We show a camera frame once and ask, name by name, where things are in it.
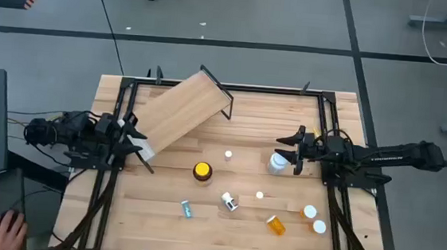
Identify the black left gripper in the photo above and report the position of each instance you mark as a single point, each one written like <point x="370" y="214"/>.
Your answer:
<point x="110" y="136"/>

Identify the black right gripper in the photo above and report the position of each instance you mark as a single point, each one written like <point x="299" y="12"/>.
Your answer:
<point x="311" y="148"/>

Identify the large white ribbed bottle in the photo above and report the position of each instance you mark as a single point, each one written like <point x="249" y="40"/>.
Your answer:
<point x="277" y="163"/>

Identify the small yellow vial white cap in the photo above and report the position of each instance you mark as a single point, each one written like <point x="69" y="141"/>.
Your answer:
<point x="259" y="195"/>

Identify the small pink vial white cap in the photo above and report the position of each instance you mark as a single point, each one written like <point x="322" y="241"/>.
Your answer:
<point x="228" y="154"/>

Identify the orange pill bottle white cap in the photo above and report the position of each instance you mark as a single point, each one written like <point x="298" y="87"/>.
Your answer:
<point x="309" y="211"/>
<point x="276" y="226"/>
<point x="319" y="227"/>

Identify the brown bottle yellow lid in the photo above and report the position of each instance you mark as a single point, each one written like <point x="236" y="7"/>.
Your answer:
<point x="202" y="170"/>

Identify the small white labelled medicine bottle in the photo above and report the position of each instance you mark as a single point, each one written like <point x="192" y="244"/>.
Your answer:
<point x="229" y="201"/>

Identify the small teal vial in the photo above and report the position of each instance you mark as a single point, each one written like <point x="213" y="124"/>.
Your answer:
<point x="187" y="209"/>

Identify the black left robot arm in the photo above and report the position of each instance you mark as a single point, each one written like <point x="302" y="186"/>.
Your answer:
<point x="47" y="131"/>

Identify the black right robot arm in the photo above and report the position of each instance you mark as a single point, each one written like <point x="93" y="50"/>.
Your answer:
<point x="397" y="154"/>

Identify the slim yellowish vial white cap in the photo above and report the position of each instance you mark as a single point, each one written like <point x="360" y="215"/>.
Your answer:
<point x="317" y="132"/>

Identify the black computer mouse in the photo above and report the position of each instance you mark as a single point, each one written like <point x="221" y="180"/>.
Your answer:
<point x="11" y="216"/>

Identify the person's hand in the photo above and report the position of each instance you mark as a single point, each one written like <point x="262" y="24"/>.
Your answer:
<point x="5" y="235"/>

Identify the wooden shelf black metal frame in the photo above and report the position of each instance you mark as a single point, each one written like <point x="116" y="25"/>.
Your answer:
<point x="176" y="109"/>

